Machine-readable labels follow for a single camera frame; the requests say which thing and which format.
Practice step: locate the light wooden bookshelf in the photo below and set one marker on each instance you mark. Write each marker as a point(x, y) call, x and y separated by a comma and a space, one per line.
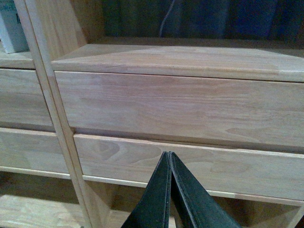
point(84, 119)

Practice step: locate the dark blue curtain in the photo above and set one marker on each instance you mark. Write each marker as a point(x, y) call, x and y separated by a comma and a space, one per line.
point(208, 19)

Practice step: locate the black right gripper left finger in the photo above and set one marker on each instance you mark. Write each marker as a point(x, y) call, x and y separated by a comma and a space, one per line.
point(153, 209)

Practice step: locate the white book red spine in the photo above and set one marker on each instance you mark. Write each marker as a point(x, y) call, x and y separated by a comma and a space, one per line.
point(11, 31)

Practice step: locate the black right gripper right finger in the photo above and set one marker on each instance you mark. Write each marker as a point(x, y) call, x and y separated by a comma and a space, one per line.
point(195, 208)

